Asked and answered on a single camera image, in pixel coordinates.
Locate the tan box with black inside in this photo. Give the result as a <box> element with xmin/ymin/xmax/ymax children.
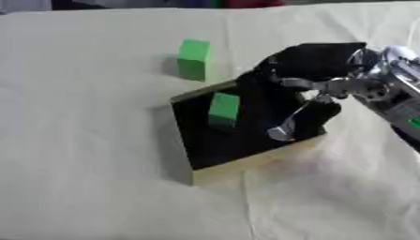
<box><xmin>169</xmin><ymin>79</ymin><xmax>330</xmax><ymax>187</ymax></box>

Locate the green rectangular block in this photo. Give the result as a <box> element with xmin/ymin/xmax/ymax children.
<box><xmin>206</xmin><ymin>92</ymin><xmax>243</xmax><ymax>129</ymax></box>
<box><xmin>175</xmin><ymin>38</ymin><xmax>212</xmax><ymax>83</ymax></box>

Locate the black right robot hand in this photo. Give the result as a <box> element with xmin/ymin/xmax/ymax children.
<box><xmin>234</xmin><ymin>41</ymin><xmax>369</xmax><ymax>143</ymax></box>

